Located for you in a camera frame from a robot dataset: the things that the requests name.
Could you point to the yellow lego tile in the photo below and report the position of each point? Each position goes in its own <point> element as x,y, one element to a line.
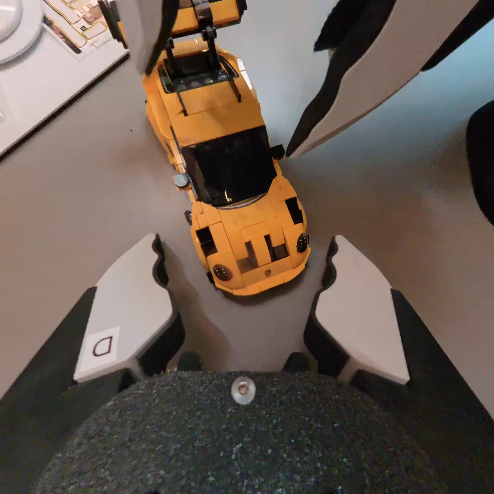
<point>216,123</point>

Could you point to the dark transparent lego windshield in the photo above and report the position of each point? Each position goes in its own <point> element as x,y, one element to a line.
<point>231,169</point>

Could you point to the yellow lego car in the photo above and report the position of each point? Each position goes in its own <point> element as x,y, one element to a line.
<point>247,239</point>

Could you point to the black lego bracket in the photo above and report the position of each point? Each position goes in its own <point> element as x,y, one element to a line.
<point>206,19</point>

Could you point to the lego sticker sheet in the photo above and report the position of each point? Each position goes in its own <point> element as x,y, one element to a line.
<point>77,23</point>

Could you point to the yellow black lego spoiler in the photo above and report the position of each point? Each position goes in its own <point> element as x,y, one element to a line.
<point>224,15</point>

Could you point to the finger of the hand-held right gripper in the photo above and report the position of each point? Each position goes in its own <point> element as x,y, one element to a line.
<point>393,58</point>
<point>142,31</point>

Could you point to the white book stand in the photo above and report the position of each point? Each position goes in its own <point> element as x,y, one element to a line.
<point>46,88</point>

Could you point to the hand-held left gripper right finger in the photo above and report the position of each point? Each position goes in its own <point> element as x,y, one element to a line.
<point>359,320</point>

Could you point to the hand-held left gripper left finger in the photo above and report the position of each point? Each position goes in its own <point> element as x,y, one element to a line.
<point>127,308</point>

